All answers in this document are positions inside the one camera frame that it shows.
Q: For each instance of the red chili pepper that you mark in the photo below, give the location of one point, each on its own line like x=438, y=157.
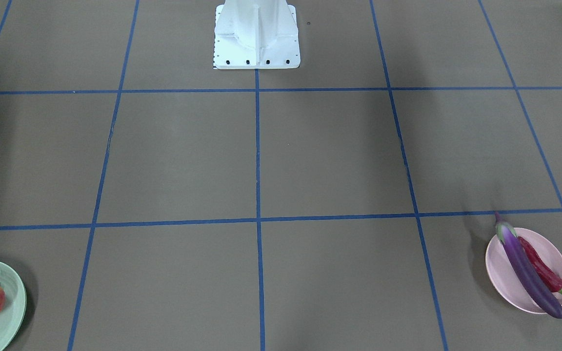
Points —
x=551, y=279

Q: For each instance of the purple eggplant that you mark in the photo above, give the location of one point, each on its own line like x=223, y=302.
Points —
x=524, y=270

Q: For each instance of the pink plate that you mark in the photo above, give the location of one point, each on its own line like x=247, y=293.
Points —
x=504, y=279

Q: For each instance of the green plate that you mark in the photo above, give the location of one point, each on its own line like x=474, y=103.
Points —
x=13, y=311

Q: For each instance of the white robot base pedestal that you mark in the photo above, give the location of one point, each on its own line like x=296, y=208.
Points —
x=256, y=34

